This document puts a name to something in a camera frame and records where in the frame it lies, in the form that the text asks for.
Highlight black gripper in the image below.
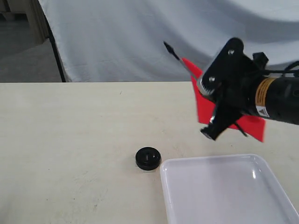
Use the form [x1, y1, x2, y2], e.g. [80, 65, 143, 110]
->
[197, 37, 263, 140]

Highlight white backdrop cloth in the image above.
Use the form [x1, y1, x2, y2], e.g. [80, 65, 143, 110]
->
[40, 0, 299, 82]

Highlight black round cap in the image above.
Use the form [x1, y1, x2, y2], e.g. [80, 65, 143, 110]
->
[135, 147, 161, 171]

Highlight black backdrop stand pole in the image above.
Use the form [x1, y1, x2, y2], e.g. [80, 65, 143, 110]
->
[48, 27, 66, 83]

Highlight beige cabinet in background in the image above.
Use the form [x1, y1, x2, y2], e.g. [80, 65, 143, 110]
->
[0, 0, 50, 45]

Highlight black cable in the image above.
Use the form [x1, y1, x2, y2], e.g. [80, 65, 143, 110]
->
[252, 51, 299, 79]

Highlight white plastic tray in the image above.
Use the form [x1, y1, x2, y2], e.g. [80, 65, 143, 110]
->
[160, 154, 299, 224]

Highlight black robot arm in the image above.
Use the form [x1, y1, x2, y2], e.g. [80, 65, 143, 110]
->
[197, 37, 299, 140]

